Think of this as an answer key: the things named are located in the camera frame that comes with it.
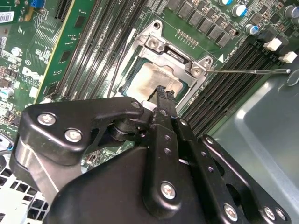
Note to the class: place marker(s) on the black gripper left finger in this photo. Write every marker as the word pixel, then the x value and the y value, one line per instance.
pixel 70 116

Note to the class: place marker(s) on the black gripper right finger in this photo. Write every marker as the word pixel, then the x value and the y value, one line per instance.
pixel 201 163

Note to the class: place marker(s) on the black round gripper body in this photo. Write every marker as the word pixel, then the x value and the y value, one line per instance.
pixel 105 198

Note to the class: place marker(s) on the silver square CPU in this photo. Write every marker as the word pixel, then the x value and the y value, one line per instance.
pixel 149 79

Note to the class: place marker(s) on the metal socket cover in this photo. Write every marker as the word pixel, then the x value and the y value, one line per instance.
pixel 154 58

